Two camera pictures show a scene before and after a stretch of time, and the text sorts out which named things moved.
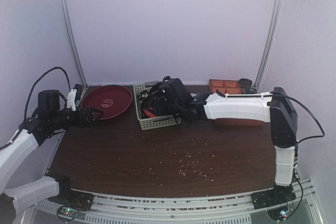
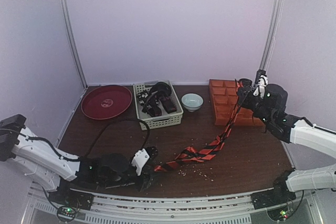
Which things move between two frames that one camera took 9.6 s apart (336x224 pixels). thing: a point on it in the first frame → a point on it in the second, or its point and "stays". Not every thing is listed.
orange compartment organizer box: [230, 86] stays
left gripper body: [78, 121] → [140, 186]
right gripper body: [159, 106] → [247, 93]
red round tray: [111, 99] stays
